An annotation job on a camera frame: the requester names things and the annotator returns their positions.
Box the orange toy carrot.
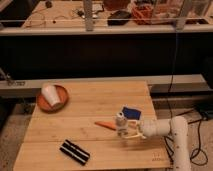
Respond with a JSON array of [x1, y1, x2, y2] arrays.
[[94, 121, 116, 131]]

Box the clear plastic bottle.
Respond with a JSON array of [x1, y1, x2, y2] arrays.
[[115, 113, 128, 136]]

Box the blue cloth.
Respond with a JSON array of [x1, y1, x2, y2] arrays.
[[122, 107, 141, 120]]

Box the orange crate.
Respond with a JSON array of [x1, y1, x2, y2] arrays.
[[131, 5, 153, 25]]

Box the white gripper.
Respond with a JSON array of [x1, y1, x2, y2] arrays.
[[122, 120, 157, 139]]

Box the black white striped block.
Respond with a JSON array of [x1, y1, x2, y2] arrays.
[[60, 140, 90, 165]]

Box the orange plate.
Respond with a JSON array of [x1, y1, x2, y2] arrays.
[[36, 85, 69, 113]]

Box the black cables on floor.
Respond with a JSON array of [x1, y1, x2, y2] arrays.
[[162, 107, 209, 168]]

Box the grey metal post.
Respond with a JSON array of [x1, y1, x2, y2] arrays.
[[83, 0, 93, 31]]

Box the white foam cup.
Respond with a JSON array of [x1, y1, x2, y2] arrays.
[[41, 85, 60, 107]]

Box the black object on bench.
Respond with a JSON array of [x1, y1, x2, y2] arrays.
[[107, 10, 131, 26]]

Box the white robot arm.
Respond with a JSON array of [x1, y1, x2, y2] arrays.
[[124, 116, 191, 171]]

